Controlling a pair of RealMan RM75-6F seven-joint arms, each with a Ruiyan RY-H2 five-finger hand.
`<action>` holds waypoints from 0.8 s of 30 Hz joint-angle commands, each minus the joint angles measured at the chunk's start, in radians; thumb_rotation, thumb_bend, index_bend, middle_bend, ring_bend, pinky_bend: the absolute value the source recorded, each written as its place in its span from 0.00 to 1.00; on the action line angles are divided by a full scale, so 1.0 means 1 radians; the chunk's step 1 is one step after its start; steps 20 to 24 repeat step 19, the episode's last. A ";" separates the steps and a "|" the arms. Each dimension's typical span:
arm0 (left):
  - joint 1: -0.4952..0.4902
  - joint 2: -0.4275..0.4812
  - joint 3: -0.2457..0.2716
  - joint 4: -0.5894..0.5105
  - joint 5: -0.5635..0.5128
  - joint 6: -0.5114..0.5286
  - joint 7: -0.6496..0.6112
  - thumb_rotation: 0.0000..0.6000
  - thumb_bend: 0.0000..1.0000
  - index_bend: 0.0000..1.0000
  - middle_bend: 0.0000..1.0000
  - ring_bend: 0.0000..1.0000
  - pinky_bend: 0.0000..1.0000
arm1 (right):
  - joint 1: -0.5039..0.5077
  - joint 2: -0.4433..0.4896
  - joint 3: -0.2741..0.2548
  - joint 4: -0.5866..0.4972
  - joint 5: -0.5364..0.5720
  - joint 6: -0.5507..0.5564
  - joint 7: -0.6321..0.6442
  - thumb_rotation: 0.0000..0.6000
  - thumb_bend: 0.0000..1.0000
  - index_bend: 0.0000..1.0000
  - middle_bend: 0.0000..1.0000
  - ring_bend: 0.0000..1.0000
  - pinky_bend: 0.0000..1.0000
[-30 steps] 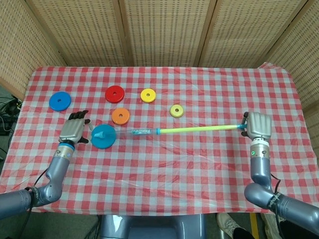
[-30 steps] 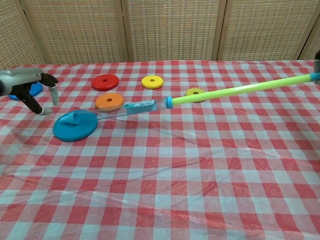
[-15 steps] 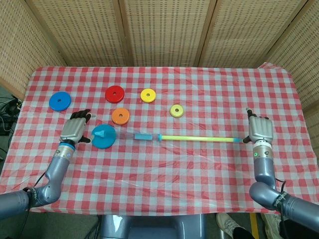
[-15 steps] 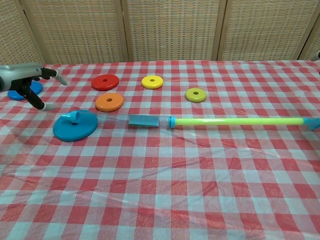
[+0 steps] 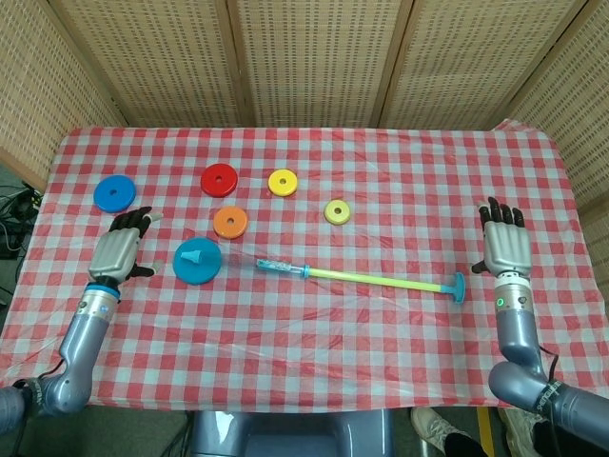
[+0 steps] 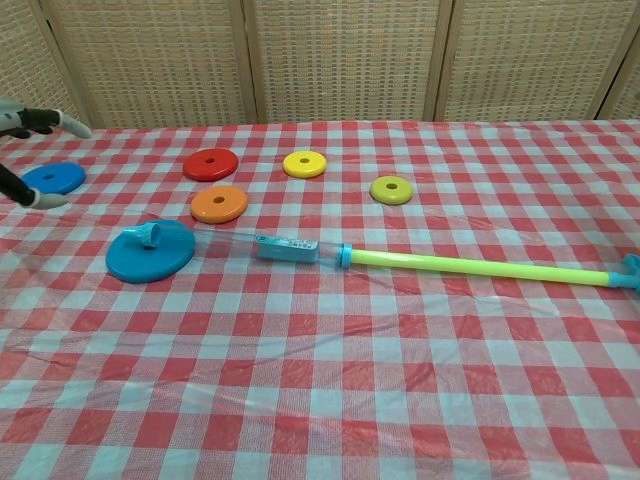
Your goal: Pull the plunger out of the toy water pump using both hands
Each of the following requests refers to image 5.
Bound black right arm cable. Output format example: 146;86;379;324
540;346;562;387

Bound orange disc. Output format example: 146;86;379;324
212;206;249;240

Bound red disc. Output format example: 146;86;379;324
200;163;239;197

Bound black floor cables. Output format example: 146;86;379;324
0;179;47;262

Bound grey white sneaker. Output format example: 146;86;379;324
410;407;473;457
498;407;549;457

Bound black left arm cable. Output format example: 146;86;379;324
12;354;69;396

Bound bamboo folding screen panel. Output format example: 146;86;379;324
0;0;128;192
226;0;413;129
501;0;609;306
378;0;589;130
47;0;252;129

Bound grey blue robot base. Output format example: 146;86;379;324
189;407;397;457

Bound large teal blue disc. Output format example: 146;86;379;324
172;237;223;286

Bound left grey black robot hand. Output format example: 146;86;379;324
88;206;166;289

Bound red white checkered tablecloth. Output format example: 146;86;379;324
0;118;609;414

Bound medium blue disc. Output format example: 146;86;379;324
92;174;137;214

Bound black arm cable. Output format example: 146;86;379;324
540;346;562;387
12;354;69;396

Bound clear plastic tube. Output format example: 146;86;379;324
179;248;311;280

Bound small olive yellow disc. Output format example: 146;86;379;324
324;199;353;227

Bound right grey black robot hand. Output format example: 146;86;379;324
470;195;533;280

